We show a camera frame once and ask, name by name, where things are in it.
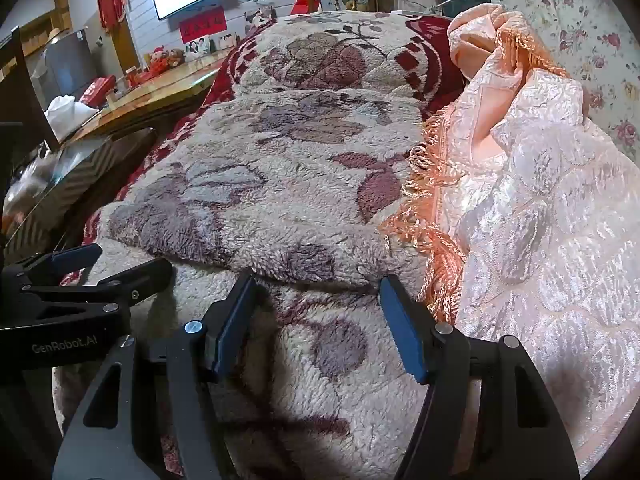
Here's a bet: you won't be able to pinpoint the long wooden table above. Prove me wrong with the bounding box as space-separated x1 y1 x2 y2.
65 50 236 141

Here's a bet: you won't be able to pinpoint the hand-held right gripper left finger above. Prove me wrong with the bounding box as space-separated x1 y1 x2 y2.
52 272 258 480

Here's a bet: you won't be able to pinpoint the grey refrigerator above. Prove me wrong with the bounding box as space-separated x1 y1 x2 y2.
30 27 98 101

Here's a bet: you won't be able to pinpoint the plush toys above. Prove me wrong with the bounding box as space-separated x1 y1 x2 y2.
145 46 186 72

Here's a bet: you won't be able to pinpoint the rose print bed sheet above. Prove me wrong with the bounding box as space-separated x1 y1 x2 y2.
490 0 640 161

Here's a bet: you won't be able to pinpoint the red wall poster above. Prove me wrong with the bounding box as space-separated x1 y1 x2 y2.
179 6 226 43

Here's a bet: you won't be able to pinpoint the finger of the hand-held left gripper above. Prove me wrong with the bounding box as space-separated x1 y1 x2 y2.
0 242 103 292
20 258 174 331

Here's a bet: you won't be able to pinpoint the floral fleece blanket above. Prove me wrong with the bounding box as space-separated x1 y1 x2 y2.
52 10 481 480

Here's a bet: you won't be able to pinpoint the peach fringed satin quilt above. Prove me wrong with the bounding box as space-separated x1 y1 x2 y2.
380 2 640 480

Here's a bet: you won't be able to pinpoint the wooden wall shelf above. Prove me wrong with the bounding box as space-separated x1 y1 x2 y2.
20 0 68 56

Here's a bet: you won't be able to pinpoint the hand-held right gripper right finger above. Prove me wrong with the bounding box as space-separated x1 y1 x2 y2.
378 276 581 480

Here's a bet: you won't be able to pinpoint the red box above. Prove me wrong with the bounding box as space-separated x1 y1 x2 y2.
80 75 117 106

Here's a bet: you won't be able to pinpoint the white plastic bag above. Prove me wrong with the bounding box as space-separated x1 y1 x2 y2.
44 95 98 136

